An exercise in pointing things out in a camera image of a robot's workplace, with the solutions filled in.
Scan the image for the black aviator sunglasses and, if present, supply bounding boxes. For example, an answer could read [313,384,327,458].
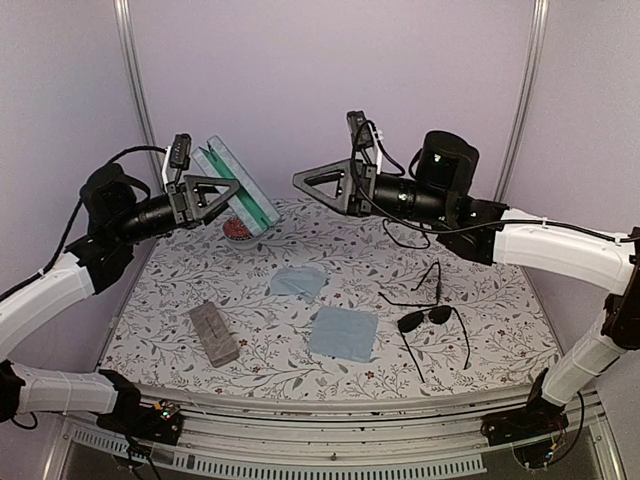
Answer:
[397,305,471,383]

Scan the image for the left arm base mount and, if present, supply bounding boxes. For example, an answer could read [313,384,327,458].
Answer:
[96,369,184,446]

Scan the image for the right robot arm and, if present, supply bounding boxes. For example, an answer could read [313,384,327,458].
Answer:
[292,131,639,436]

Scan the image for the blue-grey glasses case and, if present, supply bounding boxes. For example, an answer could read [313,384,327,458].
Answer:
[191,135,281,237]

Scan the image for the front aluminium rail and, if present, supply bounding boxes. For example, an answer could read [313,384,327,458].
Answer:
[53,386,625,479]

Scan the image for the right aluminium post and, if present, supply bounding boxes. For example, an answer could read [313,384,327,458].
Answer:
[493,0,550,203]

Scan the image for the crumpled light blue cloth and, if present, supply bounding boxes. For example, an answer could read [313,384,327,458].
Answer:
[269,267,329,304]

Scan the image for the thin black-framed glasses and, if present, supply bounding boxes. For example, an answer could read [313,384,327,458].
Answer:
[378,260,442,309]

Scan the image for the beige-grey glasses case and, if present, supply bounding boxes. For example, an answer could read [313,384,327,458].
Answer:
[188,302,240,368]

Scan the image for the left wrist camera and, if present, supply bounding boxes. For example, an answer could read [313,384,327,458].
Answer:
[161,133,192,188]

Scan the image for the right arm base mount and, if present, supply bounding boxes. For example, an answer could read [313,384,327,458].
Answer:
[480,368,569,446]

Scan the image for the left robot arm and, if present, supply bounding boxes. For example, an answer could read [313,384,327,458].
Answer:
[1,163,240,434]

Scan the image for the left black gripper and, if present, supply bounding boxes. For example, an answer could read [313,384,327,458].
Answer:
[111,172,241,245]

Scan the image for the left aluminium post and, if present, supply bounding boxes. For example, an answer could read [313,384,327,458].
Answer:
[112,0,174,214]

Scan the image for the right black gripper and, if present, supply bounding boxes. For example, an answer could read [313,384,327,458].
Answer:
[293,157,452,226]

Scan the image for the light blue cloth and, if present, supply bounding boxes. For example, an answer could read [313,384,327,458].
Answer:
[308,306,378,363]
[269,267,329,304]

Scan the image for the aluminium post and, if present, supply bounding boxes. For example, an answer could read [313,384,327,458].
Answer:
[493,0,550,203]
[112,0,174,214]

